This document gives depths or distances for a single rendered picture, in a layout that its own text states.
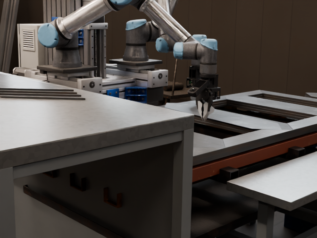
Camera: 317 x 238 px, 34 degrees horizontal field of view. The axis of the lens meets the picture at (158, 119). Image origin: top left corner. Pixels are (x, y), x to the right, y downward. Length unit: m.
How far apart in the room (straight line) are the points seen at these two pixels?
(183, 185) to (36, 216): 0.98
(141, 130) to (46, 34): 1.28
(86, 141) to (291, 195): 0.79
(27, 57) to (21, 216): 1.08
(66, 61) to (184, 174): 1.32
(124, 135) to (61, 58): 1.40
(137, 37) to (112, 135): 1.74
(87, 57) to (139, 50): 0.31
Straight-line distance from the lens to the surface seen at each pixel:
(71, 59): 2.65
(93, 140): 1.24
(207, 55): 2.28
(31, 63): 3.13
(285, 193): 1.78
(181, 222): 1.53
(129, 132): 1.31
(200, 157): 1.80
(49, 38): 2.52
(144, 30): 2.98
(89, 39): 2.87
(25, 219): 2.42
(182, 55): 2.31
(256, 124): 2.30
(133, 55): 2.97
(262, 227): 1.85
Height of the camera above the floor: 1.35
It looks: 12 degrees down
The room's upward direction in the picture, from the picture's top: 1 degrees clockwise
